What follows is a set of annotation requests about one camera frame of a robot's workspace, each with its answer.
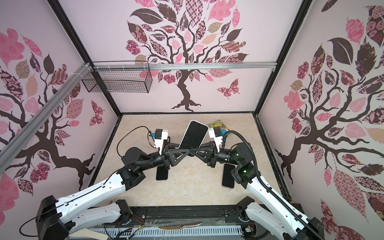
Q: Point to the white slotted cable duct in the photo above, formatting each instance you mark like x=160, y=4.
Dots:
x=159, y=234

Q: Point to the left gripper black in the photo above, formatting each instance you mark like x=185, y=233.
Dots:
x=169, y=156

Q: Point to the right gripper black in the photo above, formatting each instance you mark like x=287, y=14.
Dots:
x=212, y=155

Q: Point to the dark blue phone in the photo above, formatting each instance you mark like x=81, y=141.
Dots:
x=162, y=173

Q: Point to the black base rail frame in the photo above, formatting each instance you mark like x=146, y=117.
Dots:
x=186, y=213

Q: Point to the green snack packet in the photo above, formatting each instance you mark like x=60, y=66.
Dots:
x=218, y=123

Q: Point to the wooden spatula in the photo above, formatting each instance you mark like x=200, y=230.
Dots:
x=87, y=234

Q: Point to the black phone right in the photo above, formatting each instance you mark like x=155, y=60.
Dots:
x=227, y=179

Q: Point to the aluminium rail left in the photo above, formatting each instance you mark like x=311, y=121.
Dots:
x=12, y=149

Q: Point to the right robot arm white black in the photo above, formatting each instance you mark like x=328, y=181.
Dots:
x=276, y=215

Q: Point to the light blue phone case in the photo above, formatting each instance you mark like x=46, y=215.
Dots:
x=194, y=135

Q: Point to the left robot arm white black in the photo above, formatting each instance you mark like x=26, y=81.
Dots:
x=136, y=162

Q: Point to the black wire basket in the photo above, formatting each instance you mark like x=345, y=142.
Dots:
x=119, y=77

